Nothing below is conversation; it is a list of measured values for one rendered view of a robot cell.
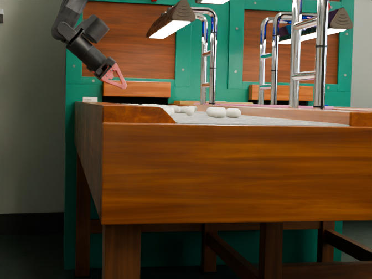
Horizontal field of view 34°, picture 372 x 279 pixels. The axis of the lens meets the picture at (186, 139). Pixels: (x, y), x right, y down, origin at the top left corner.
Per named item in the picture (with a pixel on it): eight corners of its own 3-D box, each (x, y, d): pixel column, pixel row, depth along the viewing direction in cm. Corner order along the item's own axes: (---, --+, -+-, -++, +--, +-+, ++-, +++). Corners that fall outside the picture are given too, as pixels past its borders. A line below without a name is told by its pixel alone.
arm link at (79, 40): (65, 47, 185) (66, 45, 180) (80, 30, 186) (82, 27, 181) (82, 62, 187) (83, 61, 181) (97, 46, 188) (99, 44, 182)
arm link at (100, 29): (52, 31, 186) (53, 27, 178) (77, 4, 187) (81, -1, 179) (82, 58, 189) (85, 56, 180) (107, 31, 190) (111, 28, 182)
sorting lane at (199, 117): (176, 135, 99) (176, 122, 99) (102, 112, 276) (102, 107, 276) (350, 137, 105) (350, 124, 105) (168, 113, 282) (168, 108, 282)
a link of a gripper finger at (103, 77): (131, 79, 192) (108, 59, 190) (134, 79, 185) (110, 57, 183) (117, 96, 191) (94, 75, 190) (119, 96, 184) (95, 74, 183)
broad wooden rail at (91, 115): (99, 222, 98) (102, 105, 96) (74, 142, 275) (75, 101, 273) (174, 221, 100) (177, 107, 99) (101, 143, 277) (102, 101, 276)
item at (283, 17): (270, 130, 232) (274, 10, 229) (254, 127, 252) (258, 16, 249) (318, 130, 236) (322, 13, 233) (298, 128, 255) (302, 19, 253)
